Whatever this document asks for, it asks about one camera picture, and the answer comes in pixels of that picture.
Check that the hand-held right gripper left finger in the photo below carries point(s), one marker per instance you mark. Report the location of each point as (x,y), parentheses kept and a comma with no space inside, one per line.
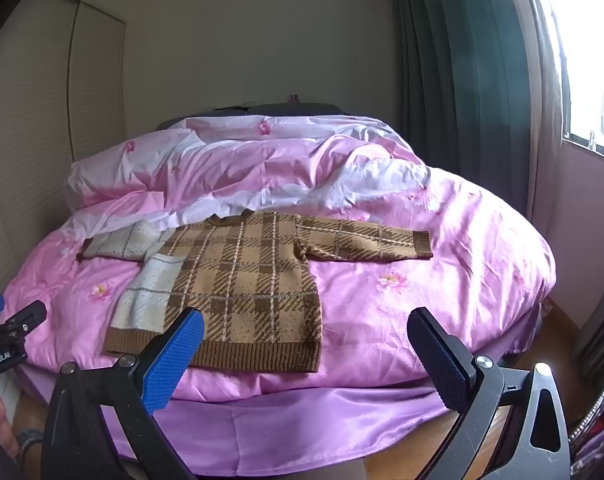
(174,360)

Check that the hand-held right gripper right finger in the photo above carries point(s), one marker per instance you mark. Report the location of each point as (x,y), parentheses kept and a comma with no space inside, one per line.
(442,362)

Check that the brown plaid knit sweater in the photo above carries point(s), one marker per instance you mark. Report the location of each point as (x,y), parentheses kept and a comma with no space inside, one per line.
(252,280)

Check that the person's left hand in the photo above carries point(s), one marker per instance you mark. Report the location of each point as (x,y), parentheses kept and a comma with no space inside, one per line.
(1,420)

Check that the pink floral duvet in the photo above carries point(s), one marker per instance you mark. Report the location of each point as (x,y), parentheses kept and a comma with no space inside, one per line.
(432,260)

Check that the purple satin bed sheet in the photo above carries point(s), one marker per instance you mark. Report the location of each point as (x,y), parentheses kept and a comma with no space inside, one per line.
(307,425)

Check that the grey curtain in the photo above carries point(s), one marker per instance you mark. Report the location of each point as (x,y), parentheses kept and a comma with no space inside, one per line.
(602,325)

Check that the white sliding-door wardrobe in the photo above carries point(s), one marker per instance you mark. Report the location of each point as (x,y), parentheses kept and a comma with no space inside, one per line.
(41,110)

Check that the white sheer curtain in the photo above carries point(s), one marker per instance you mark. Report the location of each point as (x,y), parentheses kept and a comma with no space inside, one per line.
(544,110)

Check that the dark bed headboard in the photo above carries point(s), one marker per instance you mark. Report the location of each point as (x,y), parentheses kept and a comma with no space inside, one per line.
(292,108)

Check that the small pink ornament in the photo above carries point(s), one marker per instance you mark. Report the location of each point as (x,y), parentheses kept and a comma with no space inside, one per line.
(295,98)

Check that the green curtain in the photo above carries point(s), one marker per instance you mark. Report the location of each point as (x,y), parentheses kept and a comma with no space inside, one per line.
(457,60)

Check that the window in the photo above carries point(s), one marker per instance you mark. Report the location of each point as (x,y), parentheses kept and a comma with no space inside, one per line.
(592,60)

